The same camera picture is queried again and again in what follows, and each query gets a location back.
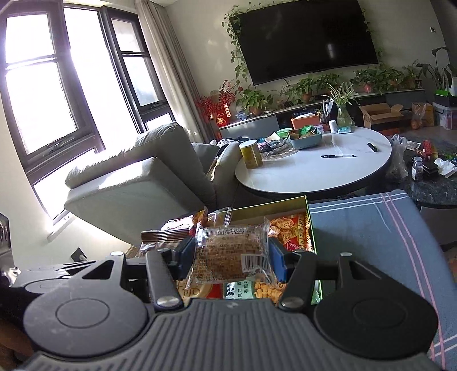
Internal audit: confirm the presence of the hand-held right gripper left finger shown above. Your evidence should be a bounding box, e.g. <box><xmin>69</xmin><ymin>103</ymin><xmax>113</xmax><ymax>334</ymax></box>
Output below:
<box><xmin>77</xmin><ymin>236</ymin><xmax>198</xmax><ymax>310</ymax></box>

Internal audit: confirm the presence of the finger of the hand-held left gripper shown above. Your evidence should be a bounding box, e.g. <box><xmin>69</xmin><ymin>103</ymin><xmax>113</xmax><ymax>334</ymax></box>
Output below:
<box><xmin>10</xmin><ymin>261</ymin><xmax>95</xmax><ymax>288</ymax></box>

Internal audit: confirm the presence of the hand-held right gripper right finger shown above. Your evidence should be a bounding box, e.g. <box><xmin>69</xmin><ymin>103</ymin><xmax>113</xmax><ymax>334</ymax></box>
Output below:
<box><xmin>268</xmin><ymin>237</ymin><xmax>397</xmax><ymax>310</ymax></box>

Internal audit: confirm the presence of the yellow red striped snack packet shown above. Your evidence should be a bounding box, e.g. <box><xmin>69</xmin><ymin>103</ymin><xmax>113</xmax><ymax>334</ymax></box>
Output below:
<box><xmin>268</xmin><ymin>212</ymin><xmax>315</xmax><ymax>255</ymax></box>

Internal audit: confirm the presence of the green snack packet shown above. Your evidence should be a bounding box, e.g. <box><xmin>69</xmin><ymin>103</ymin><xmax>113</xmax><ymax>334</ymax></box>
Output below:
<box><xmin>223</xmin><ymin>281</ymin><xmax>288</xmax><ymax>301</ymax></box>

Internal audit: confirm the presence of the clear cake packet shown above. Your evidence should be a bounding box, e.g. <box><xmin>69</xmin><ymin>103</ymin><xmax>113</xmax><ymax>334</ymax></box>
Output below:
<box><xmin>186</xmin><ymin>214</ymin><xmax>282</xmax><ymax>289</ymax></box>

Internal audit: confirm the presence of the green gift box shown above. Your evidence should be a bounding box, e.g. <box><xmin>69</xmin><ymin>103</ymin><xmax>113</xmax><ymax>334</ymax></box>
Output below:
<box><xmin>211</xmin><ymin>195</ymin><xmax>324</xmax><ymax>304</ymax></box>

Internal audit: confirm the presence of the brown snack packet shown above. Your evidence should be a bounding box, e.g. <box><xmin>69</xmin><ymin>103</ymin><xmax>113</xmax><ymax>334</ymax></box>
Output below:
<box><xmin>140</xmin><ymin>228</ymin><xmax>195</xmax><ymax>255</ymax></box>

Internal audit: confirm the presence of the red round-cracker snack packet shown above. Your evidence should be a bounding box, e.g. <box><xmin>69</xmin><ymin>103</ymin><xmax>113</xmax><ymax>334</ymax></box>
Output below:
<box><xmin>177</xmin><ymin>281</ymin><xmax>225</xmax><ymax>301</ymax></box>

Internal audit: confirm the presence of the orange clear snack packet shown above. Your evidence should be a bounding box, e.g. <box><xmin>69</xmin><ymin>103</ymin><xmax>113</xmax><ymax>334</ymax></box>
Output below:
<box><xmin>193</xmin><ymin>206</ymin><xmax>234</xmax><ymax>229</ymax></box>

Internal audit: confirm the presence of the grey sofa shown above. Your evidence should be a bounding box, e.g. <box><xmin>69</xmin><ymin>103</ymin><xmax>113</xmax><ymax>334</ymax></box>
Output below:
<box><xmin>64</xmin><ymin>121</ymin><xmax>243</xmax><ymax>247</ymax></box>

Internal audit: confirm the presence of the grey-blue striped cloth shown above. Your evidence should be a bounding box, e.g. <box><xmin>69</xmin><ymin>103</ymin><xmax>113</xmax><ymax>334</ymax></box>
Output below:
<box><xmin>307</xmin><ymin>189</ymin><xmax>457</xmax><ymax>371</ymax></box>

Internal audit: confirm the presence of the white round table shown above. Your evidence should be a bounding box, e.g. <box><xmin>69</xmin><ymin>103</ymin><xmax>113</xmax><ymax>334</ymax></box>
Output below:
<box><xmin>234</xmin><ymin>126</ymin><xmax>393</xmax><ymax>195</ymax></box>

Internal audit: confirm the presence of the gold can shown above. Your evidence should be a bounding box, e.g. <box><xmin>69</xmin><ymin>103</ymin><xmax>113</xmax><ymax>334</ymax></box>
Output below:
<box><xmin>238</xmin><ymin>140</ymin><xmax>264</xmax><ymax>169</ymax></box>

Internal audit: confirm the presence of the clear glass tray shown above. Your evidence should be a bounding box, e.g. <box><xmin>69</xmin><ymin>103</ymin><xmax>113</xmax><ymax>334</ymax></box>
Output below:
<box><xmin>259</xmin><ymin>137</ymin><xmax>298</xmax><ymax>159</ymax></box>

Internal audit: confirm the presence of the blue basket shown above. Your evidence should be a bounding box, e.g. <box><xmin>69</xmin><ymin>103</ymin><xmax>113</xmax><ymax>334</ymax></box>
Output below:
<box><xmin>288</xmin><ymin>130</ymin><xmax>322</xmax><ymax>150</ymax></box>

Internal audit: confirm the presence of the grey television cabinet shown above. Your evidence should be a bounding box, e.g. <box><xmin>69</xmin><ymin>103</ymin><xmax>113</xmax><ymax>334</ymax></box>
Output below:
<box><xmin>218</xmin><ymin>89</ymin><xmax>427</xmax><ymax>140</ymax></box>

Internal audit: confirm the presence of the orange box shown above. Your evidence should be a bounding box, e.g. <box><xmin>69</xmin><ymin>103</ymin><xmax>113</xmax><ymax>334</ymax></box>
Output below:
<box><xmin>291</xmin><ymin>113</ymin><xmax>322</xmax><ymax>130</ymax></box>

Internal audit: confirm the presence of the red berry decoration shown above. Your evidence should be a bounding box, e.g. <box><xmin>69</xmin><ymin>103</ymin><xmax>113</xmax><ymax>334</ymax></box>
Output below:
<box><xmin>196</xmin><ymin>80</ymin><xmax>236</xmax><ymax>127</ymax></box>

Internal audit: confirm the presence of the white plastic bag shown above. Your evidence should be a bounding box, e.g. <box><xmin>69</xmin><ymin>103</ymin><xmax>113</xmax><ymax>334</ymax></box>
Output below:
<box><xmin>387</xmin><ymin>134</ymin><xmax>409</xmax><ymax>182</ymax></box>

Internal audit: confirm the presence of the spider plant in glass vase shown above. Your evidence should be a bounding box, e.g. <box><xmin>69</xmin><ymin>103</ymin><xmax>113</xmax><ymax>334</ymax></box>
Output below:
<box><xmin>326</xmin><ymin>82</ymin><xmax>359</xmax><ymax>127</ymax></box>

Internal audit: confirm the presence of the row of potted plants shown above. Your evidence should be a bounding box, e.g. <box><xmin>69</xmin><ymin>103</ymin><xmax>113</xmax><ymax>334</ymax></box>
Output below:
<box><xmin>236</xmin><ymin>64</ymin><xmax>425</xmax><ymax>116</ymax></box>

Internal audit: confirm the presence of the dark marble round table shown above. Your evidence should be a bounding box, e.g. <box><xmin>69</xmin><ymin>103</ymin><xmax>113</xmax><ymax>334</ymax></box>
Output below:
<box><xmin>386</xmin><ymin>141</ymin><xmax>457</xmax><ymax>209</ymax></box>

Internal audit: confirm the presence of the cardboard box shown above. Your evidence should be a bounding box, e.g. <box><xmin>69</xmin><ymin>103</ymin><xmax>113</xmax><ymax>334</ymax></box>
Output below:
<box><xmin>359</xmin><ymin>103</ymin><xmax>404</xmax><ymax>129</ymax></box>

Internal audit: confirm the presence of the beige curtain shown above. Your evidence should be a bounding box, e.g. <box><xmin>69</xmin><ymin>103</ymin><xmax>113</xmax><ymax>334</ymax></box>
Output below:
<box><xmin>136</xmin><ymin>0</ymin><xmax>208</xmax><ymax>143</ymax></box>

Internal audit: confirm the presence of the dark framed window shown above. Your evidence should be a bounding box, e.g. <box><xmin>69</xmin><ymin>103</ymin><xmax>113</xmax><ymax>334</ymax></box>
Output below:
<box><xmin>0</xmin><ymin>0</ymin><xmax>175</xmax><ymax>222</ymax></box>

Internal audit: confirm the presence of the white tissue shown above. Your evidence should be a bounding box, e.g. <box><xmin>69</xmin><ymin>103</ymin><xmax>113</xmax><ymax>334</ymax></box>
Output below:
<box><xmin>435</xmin><ymin>159</ymin><xmax>457</xmax><ymax>175</ymax></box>

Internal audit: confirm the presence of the hanging green vine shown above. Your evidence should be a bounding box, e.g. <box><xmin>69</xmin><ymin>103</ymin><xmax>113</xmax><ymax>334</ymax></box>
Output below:
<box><xmin>223</xmin><ymin>5</ymin><xmax>250</xmax><ymax>82</ymax></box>

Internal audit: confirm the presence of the black television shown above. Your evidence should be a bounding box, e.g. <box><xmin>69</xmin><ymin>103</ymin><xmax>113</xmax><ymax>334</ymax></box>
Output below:
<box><xmin>228</xmin><ymin>0</ymin><xmax>379</xmax><ymax>85</ymax></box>

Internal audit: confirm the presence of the clear storage bin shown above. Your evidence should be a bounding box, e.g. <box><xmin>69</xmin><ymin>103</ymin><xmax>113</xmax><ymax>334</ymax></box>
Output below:
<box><xmin>434</xmin><ymin>102</ymin><xmax>457</xmax><ymax>131</ymax></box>

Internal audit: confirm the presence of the black box with green top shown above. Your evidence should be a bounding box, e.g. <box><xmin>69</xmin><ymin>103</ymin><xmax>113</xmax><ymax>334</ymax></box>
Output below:
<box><xmin>434</xmin><ymin>89</ymin><xmax>457</xmax><ymax>108</ymax></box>

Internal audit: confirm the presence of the large leafy plant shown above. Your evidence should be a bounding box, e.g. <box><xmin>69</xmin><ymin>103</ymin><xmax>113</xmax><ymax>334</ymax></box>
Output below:
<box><xmin>416</xmin><ymin>46</ymin><xmax>457</xmax><ymax>93</ymax></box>

